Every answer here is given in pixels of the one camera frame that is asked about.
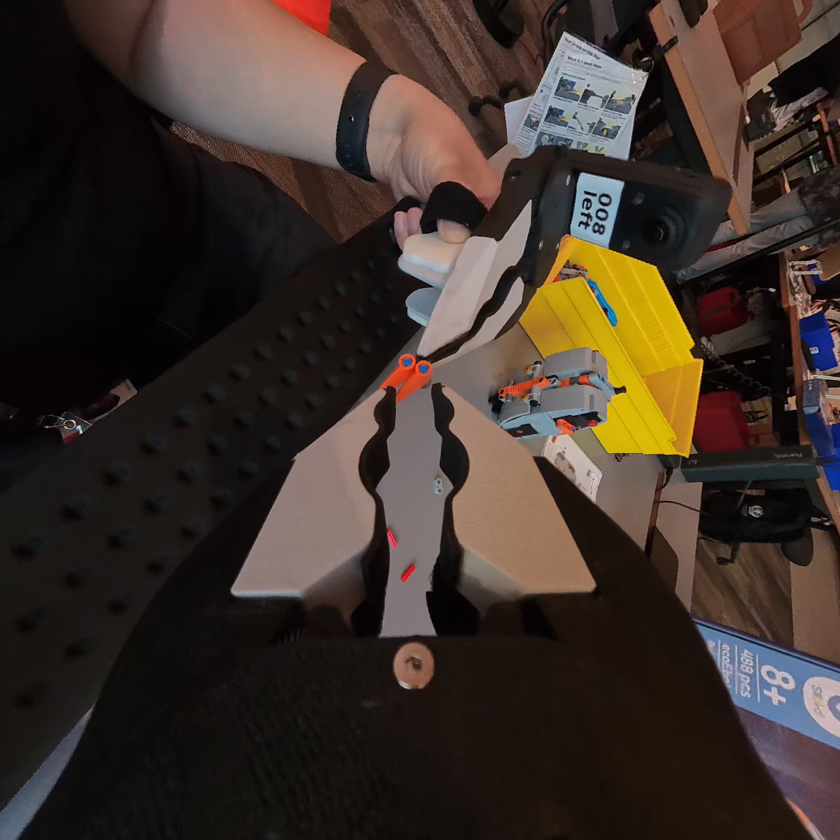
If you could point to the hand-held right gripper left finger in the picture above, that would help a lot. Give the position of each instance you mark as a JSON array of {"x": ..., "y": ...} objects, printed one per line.
[{"x": 315, "y": 525}]

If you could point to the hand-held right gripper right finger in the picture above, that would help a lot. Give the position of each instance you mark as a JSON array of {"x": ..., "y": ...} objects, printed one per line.
[{"x": 512, "y": 525}]

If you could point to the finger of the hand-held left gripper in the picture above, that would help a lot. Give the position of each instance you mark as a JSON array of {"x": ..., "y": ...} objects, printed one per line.
[
  {"x": 508, "y": 315},
  {"x": 463, "y": 295}
]

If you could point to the person's left hand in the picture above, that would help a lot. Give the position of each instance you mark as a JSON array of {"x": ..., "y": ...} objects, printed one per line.
[{"x": 433, "y": 138}]

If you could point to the open instruction booklet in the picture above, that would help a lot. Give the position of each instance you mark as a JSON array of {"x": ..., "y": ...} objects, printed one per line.
[{"x": 577, "y": 472}]

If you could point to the blue toy piece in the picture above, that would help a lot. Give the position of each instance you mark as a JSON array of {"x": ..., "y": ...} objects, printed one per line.
[{"x": 604, "y": 305}]

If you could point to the light wooden table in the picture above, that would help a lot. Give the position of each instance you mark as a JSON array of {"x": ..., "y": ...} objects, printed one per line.
[{"x": 705, "y": 98}]

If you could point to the grey robot model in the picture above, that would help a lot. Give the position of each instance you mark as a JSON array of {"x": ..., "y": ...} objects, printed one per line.
[{"x": 564, "y": 400}]

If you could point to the red bag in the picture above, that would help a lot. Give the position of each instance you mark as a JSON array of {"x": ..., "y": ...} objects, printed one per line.
[
  {"x": 722, "y": 308},
  {"x": 718, "y": 420}
]

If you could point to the black perforated panel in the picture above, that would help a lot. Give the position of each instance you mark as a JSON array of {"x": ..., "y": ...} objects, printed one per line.
[{"x": 197, "y": 459}]

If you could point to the white printed paper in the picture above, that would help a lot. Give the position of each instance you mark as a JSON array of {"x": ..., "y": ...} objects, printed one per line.
[{"x": 577, "y": 98}]

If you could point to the yellow storage bin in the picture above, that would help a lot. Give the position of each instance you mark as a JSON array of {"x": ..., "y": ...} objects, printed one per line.
[{"x": 656, "y": 341}]

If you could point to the brown cardboard box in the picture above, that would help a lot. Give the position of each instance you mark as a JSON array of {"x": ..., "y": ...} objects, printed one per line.
[{"x": 754, "y": 33}]

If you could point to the black wristband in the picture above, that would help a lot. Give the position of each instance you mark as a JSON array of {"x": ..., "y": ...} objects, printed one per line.
[{"x": 358, "y": 118}]

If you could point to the dark monitor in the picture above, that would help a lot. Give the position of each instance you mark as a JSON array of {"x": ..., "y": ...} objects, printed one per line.
[{"x": 748, "y": 466}]

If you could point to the black backpack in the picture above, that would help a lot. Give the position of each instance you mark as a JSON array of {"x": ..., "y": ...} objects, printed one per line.
[{"x": 761, "y": 518}]

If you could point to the orange fabric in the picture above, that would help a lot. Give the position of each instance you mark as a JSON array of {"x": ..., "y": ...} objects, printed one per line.
[{"x": 302, "y": 13}]

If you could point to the robot kit box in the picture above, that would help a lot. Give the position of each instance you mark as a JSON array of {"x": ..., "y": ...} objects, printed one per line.
[{"x": 787, "y": 722}]

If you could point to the person's black clothing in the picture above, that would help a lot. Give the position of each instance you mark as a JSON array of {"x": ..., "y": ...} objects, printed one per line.
[{"x": 65, "y": 229}]

